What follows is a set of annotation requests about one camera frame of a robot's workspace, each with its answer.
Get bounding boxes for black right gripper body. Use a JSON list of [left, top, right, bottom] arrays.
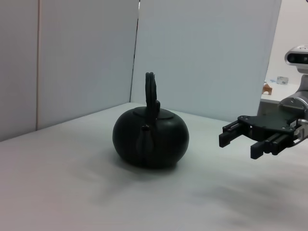
[[237, 107, 302, 143]]

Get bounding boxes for white background table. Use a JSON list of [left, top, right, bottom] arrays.
[[259, 82, 302, 103]]

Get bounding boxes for black round teapot with handle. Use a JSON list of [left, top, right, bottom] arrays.
[[112, 72, 190, 169]]

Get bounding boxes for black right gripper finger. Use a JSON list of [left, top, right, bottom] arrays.
[[218, 120, 253, 148], [250, 133, 293, 160]]

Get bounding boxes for grey gripper cable with connector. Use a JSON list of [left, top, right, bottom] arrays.
[[292, 117, 308, 145]]

